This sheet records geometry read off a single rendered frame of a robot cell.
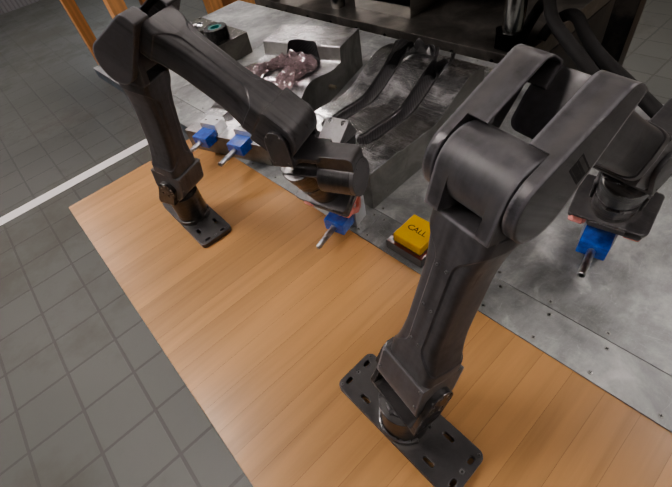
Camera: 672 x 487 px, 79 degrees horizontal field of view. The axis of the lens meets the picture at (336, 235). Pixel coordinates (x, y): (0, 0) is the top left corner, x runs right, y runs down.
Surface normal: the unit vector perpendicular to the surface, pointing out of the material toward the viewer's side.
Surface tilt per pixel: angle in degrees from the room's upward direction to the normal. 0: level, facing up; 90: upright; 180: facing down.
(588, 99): 26
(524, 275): 0
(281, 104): 38
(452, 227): 72
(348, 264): 0
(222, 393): 0
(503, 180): 42
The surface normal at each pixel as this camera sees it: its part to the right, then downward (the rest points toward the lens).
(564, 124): -0.50, -0.37
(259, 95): 0.43, -0.39
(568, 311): -0.15, -0.66
